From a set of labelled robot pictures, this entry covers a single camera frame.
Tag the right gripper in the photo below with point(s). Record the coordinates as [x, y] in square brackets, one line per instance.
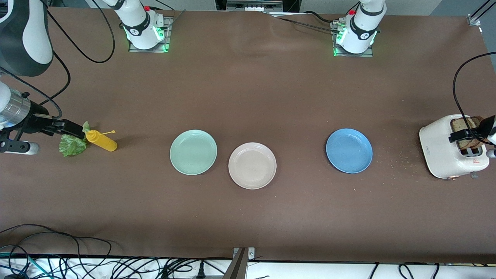
[37, 119]

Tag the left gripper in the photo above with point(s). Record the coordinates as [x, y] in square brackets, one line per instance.
[487, 126]

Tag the brown bread slice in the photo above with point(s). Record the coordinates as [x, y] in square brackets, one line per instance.
[476, 119]
[459, 124]

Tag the green lettuce leaf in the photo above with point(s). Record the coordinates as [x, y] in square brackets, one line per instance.
[71, 147]

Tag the yellow squeeze bottle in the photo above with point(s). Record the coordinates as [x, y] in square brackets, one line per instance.
[102, 142]

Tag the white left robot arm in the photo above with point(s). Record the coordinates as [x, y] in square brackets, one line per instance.
[364, 23]

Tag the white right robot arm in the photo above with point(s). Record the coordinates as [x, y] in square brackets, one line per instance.
[23, 35]

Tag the blue plate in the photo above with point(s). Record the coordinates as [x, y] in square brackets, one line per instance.
[348, 151]

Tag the mint green plate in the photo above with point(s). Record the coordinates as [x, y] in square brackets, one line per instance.
[193, 153]

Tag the beige plate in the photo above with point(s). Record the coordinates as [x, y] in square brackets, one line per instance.
[252, 166]

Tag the white toaster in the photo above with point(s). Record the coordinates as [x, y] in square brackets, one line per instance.
[438, 151]

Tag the aluminium profile bar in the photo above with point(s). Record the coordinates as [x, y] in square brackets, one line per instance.
[473, 19]

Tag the brown table cover sheet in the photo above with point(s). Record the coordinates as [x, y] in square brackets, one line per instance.
[248, 97]

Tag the black power plug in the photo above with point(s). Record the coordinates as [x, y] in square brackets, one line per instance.
[201, 273]

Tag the black and metal equipment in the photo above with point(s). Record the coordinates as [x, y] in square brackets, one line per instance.
[252, 4]

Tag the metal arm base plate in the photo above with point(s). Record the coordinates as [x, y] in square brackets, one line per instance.
[133, 48]
[368, 55]

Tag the grey metal mount post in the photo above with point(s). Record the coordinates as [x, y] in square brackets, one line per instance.
[238, 267]

